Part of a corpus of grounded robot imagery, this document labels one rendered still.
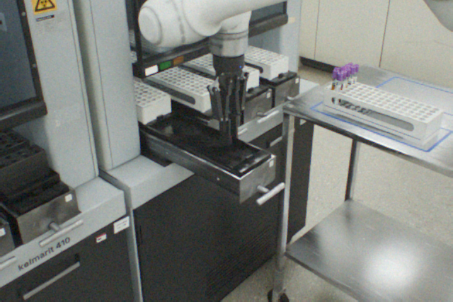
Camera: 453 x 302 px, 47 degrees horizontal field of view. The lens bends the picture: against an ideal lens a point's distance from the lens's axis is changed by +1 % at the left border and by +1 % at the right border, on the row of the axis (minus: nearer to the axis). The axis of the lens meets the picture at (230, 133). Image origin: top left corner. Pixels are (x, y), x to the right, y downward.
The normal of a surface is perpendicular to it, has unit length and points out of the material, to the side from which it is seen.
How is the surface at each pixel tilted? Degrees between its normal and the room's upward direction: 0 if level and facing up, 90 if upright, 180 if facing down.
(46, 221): 90
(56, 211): 90
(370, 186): 0
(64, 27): 90
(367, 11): 90
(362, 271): 0
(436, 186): 0
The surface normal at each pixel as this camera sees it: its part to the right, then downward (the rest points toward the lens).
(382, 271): 0.00, -0.87
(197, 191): 0.75, 0.33
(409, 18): -0.66, 0.36
